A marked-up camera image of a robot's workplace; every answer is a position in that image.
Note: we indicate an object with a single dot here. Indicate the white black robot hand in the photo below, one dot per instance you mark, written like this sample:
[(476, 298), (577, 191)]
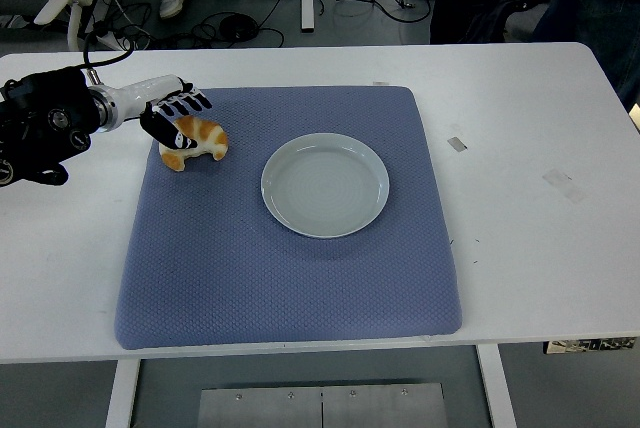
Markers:
[(145, 93)]

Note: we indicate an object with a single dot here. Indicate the croissant bread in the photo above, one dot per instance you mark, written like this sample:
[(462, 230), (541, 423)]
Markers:
[(210, 135)]

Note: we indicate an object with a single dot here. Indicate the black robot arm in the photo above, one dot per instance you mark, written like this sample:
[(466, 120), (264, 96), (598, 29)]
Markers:
[(45, 113)]

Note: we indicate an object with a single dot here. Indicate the white round plate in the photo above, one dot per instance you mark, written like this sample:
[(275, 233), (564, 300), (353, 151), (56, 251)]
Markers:
[(325, 188)]

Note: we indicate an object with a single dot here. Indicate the grey metal plate with screws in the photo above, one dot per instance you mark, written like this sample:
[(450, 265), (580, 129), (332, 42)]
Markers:
[(320, 408)]

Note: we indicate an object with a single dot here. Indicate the white power strip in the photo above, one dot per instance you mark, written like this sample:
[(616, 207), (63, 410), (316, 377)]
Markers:
[(107, 39)]

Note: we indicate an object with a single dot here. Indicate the white chair armrest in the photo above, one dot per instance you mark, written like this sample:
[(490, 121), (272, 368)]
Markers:
[(57, 3)]

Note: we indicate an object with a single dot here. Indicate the blue quilted mat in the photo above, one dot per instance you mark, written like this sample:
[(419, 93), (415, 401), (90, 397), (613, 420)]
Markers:
[(250, 273)]

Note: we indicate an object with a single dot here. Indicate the white table leg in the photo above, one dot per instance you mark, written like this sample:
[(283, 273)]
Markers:
[(497, 388), (122, 393)]

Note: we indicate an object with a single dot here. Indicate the small grey tape piece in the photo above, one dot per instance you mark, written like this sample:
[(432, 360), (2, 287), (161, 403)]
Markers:
[(456, 144)]

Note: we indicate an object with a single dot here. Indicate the grey chair seat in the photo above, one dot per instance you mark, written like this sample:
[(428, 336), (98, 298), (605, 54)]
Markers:
[(522, 23)]

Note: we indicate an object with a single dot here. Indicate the clear tape piece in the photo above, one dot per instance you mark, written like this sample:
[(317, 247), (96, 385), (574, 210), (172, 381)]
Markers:
[(560, 184)]

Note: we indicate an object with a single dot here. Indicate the person's leg in jeans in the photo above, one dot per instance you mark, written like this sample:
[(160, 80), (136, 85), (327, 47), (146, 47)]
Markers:
[(590, 13)]

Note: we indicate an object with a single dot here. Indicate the black white printed label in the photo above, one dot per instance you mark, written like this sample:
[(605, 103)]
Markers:
[(590, 345)]

